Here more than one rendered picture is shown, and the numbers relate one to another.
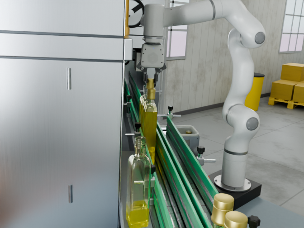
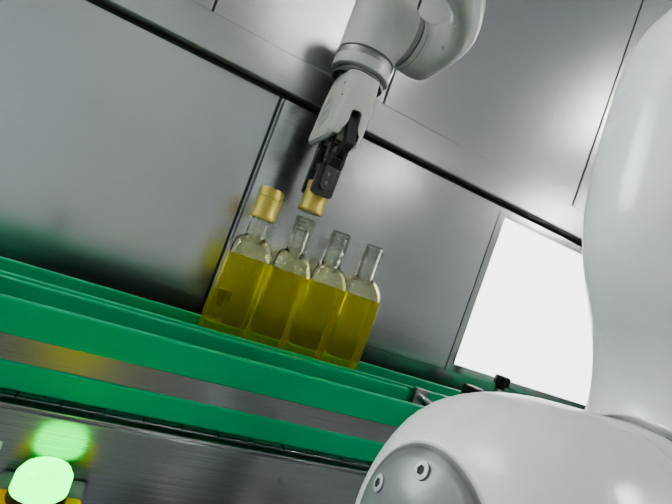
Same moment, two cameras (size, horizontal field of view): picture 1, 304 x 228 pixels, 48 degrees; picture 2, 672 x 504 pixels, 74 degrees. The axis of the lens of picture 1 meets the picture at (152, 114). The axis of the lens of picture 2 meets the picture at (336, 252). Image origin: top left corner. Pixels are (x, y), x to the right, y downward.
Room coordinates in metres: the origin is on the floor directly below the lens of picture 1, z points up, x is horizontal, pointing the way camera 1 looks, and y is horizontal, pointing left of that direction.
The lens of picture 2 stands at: (1.41, -0.61, 1.26)
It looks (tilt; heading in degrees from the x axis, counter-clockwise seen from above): 2 degrees up; 78
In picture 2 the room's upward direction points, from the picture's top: 20 degrees clockwise
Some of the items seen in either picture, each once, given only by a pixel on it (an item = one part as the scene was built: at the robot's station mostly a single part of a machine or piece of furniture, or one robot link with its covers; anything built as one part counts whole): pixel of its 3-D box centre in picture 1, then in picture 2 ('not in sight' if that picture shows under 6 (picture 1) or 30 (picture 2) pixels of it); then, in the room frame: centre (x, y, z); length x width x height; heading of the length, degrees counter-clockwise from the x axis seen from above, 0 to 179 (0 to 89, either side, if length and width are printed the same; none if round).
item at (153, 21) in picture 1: (153, 20); (383, 20); (1.50, 0.02, 1.62); 0.09 x 0.08 x 0.13; 16
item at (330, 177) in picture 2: (158, 75); (331, 171); (1.50, -0.02, 1.38); 0.03 x 0.03 x 0.07; 9
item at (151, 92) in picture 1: (151, 93); (267, 204); (1.44, 0.01, 1.31); 0.04 x 0.04 x 0.04
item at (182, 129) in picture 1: (177, 136); not in sight; (1.88, -0.15, 0.97); 0.22 x 0.17 x 0.09; 98
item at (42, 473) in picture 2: not in sight; (42, 480); (1.34, -0.20, 1.01); 0.04 x 0.04 x 0.03
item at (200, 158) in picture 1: (205, 163); not in sight; (1.17, -0.21, 1.11); 0.07 x 0.04 x 0.13; 98
